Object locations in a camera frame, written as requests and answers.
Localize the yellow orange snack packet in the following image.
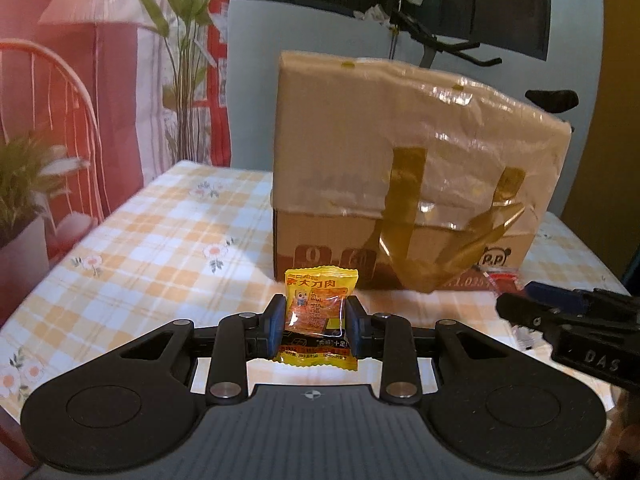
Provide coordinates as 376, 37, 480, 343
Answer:
274, 266, 359, 372

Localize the person right hand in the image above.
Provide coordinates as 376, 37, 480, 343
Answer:
604, 386, 639, 479

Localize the checkered floral bedsheet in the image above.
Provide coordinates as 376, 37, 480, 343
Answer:
1, 162, 626, 420

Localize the red snack packet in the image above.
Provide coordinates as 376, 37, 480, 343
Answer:
483, 269, 522, 295

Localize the brown cardboard box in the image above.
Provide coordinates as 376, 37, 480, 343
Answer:
272, 51, 572, 292

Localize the black exercise bike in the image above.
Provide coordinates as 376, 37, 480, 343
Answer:
354, 0, 582, 134

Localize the pink printed backdrop curtain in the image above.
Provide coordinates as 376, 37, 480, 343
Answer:
1, 0, 231, 318

